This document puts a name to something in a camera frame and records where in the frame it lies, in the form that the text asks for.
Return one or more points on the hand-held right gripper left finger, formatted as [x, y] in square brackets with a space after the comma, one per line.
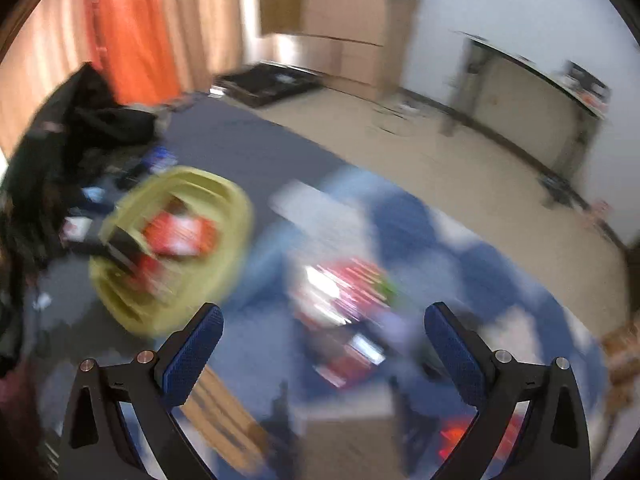
[195, 355]

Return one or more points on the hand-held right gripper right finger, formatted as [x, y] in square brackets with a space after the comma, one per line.
[455, 355]

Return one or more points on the pale yellow plastic basin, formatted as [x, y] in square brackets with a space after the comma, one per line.
[225, 230]

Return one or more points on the shiny red cigarette box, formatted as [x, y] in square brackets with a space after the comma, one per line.
[345, 287]

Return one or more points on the blue checked printed blanket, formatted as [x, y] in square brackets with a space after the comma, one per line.
[450, 260]

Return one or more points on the long red cigarette carton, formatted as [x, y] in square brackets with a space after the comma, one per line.
[177, 232]

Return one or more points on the blue packet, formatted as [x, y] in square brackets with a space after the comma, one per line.
[160, 157]

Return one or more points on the black padded jacket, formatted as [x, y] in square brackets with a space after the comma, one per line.
[75, 125]

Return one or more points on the black tray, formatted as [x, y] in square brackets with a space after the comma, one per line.
[265, 82]

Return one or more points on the orange curtain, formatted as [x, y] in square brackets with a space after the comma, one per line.
[135, 30]

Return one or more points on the beige curtain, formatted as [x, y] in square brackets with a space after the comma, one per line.
[45, 50]
[210, 20]

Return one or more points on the wooden wardrobe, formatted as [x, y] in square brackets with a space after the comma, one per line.
[345, 15]

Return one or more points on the metal frame desk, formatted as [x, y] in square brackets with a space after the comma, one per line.
[515, 90]

